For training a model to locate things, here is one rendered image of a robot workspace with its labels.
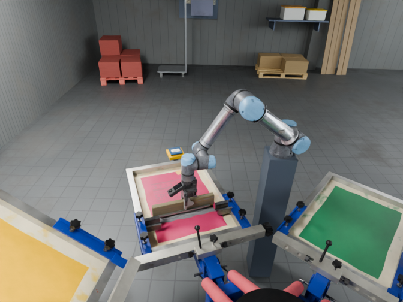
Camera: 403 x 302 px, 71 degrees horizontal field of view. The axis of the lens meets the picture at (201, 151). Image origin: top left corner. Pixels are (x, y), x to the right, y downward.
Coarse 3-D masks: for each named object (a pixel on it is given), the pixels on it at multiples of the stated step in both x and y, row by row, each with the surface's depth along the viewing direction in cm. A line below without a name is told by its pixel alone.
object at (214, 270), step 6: (204, 258) 135; (210, 258) 135; (216, 258) 136; (210, 264) 133; (216, 264) 133; (210, 270) 130; (216, 270) 130; (210, 276) 129; (216, 276) 127; (222, 276) 128
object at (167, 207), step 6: (210, 192) 175; (192, 198) 170; (198, 198) 170; (204, 198) 172; (210, 198) 174; (156, 204) 165; (162, 204) 165; (168, 204) 165; (174, 204) 166; (180, 204) 168; (198, 204) 173; (204, 204) 175; (156, 210) 164; (162, 210) 166; (168, 210) 167; (174, 210) 169
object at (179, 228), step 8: (152, 176) 204; (160, 176) 204; (168, 176) 204; (144, 184) 196; (152, 192) 189; (152, 200) 182; (168, 224) 165; (176, 224) 165; (184, 224) 165; (160, 232) 160; (168, 232) 160; (176, 232) 160; (184, 232) 160; (192, 232) 160; (160, 240) 155; (168, 240) 155
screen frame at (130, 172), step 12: (132, 168) 205; (144, 168) 205; (156, 168) 209; (168, 168) 212; (132, 180) 193; (216, 180) 195; (132, 192) 183; (228, 228) 159; (240, 228) 159; (192, 240) 151
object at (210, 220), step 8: (176, 176) 205; (200, 184) 198; (208, 192) 190; (200, 216) 171; (208, 216) 171; (216, 216) 171; (192, 224) 166; (200, 224) 166; (208, 224) 166; (216, 224) 166; (224, 224) 166
